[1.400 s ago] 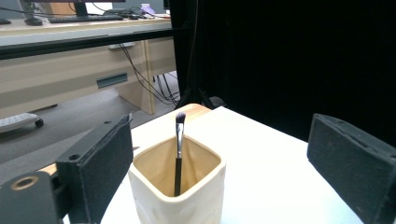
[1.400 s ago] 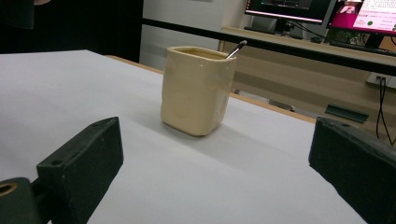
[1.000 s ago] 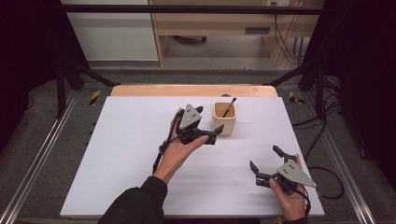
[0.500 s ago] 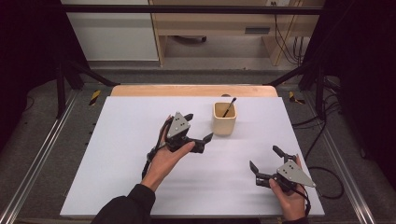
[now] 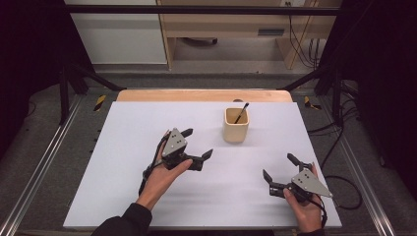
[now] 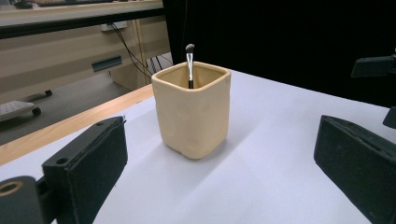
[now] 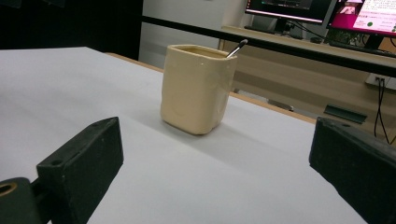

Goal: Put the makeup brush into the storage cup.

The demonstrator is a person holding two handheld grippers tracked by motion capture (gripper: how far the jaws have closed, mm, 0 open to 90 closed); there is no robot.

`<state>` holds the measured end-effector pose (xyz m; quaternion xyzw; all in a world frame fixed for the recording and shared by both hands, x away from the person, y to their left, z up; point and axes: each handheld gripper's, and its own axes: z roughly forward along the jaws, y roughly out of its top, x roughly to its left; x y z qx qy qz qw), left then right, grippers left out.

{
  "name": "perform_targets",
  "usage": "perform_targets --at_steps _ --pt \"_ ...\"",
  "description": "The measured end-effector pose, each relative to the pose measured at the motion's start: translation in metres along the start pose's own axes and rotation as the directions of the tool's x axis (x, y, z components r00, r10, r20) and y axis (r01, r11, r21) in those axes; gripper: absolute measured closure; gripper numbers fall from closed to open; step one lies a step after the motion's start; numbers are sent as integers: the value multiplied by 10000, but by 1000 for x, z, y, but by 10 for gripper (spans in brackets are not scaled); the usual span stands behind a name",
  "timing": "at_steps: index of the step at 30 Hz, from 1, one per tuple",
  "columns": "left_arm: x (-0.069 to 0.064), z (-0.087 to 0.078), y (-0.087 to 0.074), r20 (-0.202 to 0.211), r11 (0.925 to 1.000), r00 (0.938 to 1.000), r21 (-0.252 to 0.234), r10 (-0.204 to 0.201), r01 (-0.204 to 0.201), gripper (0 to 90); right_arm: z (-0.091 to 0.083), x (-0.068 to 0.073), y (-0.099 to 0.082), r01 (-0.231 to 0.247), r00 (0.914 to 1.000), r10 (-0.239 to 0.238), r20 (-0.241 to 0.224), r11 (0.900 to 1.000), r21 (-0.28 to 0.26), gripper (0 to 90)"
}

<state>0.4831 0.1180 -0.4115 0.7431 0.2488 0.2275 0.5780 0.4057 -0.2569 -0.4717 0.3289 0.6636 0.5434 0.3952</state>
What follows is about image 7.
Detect black pen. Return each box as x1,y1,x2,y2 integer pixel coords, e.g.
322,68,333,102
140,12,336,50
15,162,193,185
225,38,249,60

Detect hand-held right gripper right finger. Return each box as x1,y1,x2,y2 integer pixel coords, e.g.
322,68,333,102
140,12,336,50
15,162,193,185
308,117,396,224

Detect beige square cup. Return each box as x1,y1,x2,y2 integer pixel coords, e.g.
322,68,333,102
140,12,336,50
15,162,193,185
160,43,238,136

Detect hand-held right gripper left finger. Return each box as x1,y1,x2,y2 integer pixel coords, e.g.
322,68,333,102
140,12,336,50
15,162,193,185
36,117,125,224

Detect black keyboard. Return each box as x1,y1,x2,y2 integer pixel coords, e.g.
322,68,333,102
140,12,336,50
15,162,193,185
329,39,396,59

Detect light wooden desk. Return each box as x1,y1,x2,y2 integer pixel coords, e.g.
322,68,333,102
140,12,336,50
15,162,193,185
219,25,396,147

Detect white power strip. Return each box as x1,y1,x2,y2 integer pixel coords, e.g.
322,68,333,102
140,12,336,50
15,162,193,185
364,72,396,91

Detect monitor with pink screen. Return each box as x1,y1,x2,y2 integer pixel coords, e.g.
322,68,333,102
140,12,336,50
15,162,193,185
326,0,396,50

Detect white cabinet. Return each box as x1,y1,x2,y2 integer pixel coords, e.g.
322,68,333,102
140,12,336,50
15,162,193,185
138,0,232,61

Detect white table board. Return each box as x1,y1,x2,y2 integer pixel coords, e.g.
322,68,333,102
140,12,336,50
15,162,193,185
0,46,369,224

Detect grey drawer handle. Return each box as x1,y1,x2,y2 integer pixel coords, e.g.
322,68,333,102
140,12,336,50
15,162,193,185
323,104,369,125

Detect black cables at desk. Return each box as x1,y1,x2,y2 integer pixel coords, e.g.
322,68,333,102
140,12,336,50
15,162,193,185
373,77,394,147

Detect dark screen monitor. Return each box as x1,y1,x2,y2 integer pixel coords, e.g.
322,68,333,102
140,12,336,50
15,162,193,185
244,0,339,35

